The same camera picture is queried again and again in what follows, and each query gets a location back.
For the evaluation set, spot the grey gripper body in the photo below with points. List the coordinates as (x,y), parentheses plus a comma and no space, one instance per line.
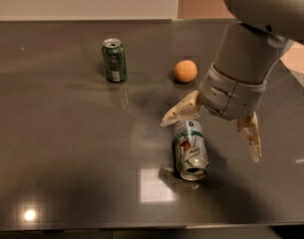
(230,95)

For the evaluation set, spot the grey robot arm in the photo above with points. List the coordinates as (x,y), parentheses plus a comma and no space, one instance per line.
(263,33)

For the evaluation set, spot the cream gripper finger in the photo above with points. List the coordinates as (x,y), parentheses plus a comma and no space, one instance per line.
(187,109)
(249,128)

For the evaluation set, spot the dark green soda can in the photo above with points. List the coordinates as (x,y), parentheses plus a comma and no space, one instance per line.
(114,60)

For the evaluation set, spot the white green 7up can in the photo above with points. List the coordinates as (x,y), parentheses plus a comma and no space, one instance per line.
(190,153)

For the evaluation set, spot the orange fruit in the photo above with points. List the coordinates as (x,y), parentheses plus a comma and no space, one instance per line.
(185,71)

